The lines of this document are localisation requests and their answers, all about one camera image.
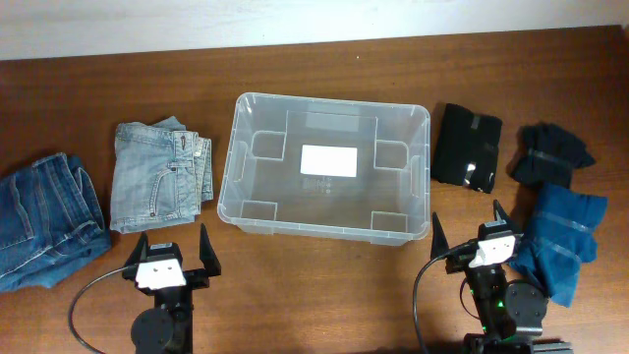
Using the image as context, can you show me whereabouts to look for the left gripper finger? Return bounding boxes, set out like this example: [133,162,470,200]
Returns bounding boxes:
[125,232,148,266]
[200,223,222,277]

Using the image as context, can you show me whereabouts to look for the teal blue garment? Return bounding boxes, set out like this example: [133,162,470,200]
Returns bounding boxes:
[510,184,608,308]

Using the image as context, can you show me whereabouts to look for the black garment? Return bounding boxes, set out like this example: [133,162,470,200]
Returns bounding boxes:
[430,103,502,194]

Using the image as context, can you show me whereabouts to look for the dark navy garment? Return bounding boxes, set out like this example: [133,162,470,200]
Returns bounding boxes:
[510,123,596,189]

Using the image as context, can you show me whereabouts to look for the light blue jeans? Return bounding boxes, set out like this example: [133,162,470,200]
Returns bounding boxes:
[110,116,213,234]

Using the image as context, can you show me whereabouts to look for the clear plastic storage bin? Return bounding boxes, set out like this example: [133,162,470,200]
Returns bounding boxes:
[217,92,430,246]

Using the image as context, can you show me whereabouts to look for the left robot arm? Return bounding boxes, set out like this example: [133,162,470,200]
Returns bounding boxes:
[122,225,221,354]

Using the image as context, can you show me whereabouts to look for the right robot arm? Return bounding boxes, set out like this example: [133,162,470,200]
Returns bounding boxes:
[429,202,573,354]

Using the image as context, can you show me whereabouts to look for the dark blue folded jeans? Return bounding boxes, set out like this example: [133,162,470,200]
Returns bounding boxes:
[1,152,112,292]

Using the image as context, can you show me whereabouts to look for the white label in bin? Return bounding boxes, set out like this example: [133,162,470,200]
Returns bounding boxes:
[300,145,358,178]

